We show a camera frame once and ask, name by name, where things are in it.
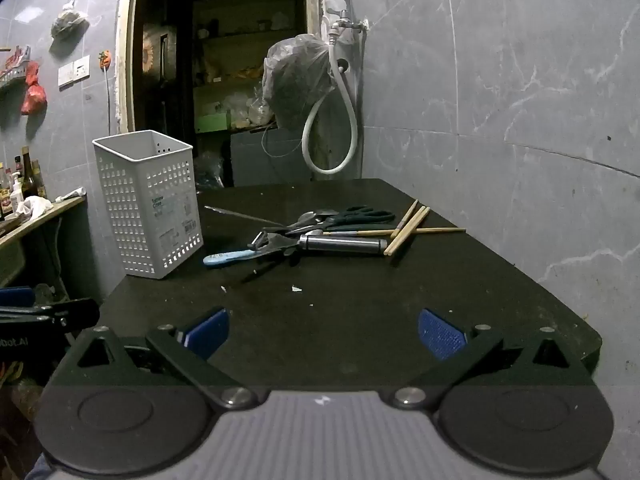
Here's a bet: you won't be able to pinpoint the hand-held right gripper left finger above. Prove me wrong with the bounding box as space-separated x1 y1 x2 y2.
47 306 257 413

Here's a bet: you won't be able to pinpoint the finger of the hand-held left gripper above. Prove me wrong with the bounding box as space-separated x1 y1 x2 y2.
0 298 101 332
0 285 57 309

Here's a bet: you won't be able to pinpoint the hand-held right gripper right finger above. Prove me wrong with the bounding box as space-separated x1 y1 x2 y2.
392 307 597 409

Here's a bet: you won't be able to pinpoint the blue handled peeler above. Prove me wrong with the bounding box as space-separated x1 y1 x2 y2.
202 246 273 267

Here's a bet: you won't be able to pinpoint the thin metal knife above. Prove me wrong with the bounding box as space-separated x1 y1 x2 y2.
204 205 286 227

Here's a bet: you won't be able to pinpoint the dark green slim utensil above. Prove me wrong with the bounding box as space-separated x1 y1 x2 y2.
327 222 397 234

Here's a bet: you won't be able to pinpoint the metal cylinder handle peeler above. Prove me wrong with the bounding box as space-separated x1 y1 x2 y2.
249 229 389 261

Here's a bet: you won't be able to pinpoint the white perforated plastic basket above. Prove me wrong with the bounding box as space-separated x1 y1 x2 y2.
92 130 204 279

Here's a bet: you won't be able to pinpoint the dark green handled scissors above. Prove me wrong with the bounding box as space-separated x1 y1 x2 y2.
285 204 397 235

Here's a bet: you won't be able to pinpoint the white cloth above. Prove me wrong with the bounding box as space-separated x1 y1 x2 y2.
15 196 55 221

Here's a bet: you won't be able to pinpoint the olive glass bottle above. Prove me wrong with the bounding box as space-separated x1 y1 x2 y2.
32 159 48 198

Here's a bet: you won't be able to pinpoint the black garbage bag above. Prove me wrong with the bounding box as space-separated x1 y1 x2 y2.
192 152 233 190

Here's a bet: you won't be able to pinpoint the grey cabinet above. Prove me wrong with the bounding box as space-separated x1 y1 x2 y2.
230 127 361 188

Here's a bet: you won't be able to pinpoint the red plastic bag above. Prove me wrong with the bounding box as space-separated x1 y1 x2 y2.
20 60 48 116

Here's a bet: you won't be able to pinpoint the green box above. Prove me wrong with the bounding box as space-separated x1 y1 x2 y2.
196 112 232 135

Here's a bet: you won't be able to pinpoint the clear food bags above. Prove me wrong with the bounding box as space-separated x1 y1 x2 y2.
220 92 273 128

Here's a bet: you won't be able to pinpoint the large clear plastic bag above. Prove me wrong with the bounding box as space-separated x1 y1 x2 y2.
262 34 337 128

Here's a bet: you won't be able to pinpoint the hanging mesh bag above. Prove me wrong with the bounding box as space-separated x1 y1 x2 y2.
50 0 91 41

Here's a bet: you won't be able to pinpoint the storage shelf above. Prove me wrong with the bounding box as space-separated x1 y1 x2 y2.
192 0 307 136

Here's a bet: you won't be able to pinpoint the white hose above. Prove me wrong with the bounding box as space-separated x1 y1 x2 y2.
301 40 360 180

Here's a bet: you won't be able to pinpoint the white cable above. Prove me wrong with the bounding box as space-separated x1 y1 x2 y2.
104 66 116 126

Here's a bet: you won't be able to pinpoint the grey wall rack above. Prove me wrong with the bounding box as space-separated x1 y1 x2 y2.
0 45 32 92

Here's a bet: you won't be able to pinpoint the white wall switch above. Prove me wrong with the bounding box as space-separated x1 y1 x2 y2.
57 55 92 86

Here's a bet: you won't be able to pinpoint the door frame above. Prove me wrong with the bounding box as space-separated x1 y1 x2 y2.
115 0 328 181

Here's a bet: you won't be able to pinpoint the metal wall faucet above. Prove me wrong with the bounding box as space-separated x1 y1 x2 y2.
322 8 371 43

